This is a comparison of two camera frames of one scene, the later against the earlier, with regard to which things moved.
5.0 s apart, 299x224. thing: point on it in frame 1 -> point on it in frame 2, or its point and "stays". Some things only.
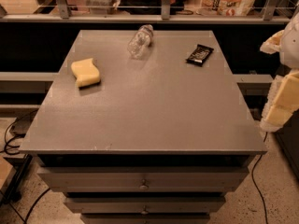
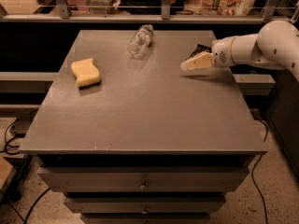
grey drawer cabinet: (144, 127) stays
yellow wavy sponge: (85, 72) stays
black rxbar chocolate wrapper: (200, 55) stays
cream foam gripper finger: (283, 102) -> (221, 49)
